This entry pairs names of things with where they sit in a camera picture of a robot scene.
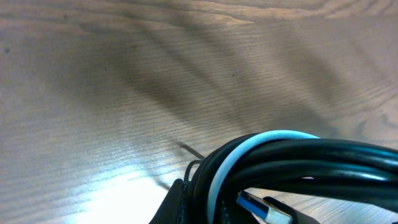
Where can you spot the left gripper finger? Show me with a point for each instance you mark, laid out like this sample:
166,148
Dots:
171,208

